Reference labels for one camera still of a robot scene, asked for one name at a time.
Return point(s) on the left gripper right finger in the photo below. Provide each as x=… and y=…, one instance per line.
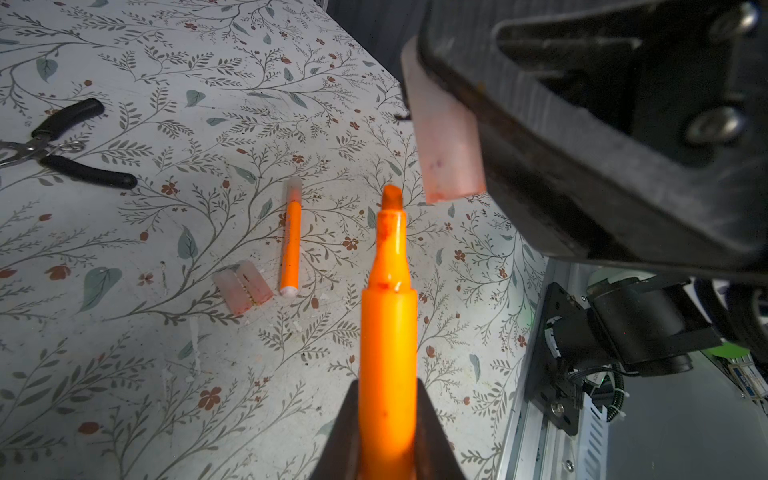
x=434, y=458

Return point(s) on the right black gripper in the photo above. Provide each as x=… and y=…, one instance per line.
x=620, y=133

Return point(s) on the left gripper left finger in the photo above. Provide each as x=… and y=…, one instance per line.
x=340, y=458

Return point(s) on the orange highlighter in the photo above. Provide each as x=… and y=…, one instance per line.
x=388, y=351
x=289, y=280

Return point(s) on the translucent pink pen cap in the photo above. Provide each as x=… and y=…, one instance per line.
x=446, y=132

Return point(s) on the translucent pink cap pair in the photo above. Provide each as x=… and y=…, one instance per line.
x=242, y=287

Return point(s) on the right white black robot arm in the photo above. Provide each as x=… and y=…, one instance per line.
x=653, y=324

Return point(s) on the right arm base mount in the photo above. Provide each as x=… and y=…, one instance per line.
x=569, y=343

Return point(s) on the black handled pliers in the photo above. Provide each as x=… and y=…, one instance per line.
x=42, y=148

